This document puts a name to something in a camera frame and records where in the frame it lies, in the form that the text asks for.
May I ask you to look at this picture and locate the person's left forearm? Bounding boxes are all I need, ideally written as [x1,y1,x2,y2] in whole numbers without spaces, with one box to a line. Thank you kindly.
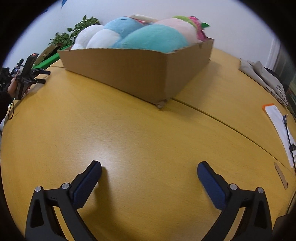
[0,91,14,126]

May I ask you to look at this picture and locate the teal plush toy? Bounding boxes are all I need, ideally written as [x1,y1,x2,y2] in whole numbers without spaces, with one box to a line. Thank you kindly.
[113,24,189,55]

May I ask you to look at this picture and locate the small cardboard box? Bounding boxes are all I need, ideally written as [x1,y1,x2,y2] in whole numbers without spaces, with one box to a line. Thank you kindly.
[38,45,58,62]

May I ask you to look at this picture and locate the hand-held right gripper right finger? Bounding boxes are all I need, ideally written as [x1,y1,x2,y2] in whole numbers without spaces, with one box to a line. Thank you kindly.
[197,161,273,241]

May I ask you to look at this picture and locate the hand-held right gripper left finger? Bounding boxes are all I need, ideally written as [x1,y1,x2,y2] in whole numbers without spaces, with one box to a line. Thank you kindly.
[25,160,102,241]

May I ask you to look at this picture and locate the large green potted plant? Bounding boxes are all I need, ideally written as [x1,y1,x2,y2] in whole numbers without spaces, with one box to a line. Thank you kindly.
[67,15,100,41]

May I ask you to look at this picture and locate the person's left hand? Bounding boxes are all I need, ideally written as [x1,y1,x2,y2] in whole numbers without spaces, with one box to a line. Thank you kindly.
[7,76,31,98]

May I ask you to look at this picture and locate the cream plush toy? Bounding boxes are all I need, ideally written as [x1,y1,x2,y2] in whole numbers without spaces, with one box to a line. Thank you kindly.
[131,13,159,25]

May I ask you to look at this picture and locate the white paper with orange edge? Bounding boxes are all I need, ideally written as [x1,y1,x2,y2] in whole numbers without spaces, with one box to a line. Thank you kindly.
[262,103,296,168]

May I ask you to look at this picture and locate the glass door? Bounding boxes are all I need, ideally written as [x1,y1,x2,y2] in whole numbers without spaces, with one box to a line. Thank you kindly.
[266,38,296,93]

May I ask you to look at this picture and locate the white plush toy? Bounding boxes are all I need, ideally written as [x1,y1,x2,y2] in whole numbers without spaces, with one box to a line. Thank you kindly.
[71,24,104,49]

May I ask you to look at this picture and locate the grey folded cloth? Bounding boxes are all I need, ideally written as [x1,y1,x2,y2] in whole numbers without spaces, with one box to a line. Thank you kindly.
[238,58,289,107]

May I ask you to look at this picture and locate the brown cardboard box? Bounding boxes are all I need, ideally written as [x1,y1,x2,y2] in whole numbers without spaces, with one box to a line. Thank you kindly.
[57,38,214,109]

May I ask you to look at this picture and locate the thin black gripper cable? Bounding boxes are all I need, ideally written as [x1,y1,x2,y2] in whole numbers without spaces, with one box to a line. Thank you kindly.
[8,99,16,120]

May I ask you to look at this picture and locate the black bag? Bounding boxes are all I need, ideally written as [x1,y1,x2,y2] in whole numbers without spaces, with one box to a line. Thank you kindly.
[264,67,288,93]

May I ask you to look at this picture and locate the small green potted plant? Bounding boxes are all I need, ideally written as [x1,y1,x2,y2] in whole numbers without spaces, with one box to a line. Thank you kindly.
[49,32,73,48]

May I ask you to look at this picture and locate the pale pink plush toy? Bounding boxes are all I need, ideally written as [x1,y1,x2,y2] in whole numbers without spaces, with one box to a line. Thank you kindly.
[154,18,199,44]

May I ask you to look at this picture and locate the dark equipment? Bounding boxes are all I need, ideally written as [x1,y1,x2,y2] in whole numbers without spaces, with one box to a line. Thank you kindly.
[0,67,17,91]

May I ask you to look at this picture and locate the black cable with clips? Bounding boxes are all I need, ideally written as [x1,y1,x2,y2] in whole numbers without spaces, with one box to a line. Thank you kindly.
[282,114,296,176]

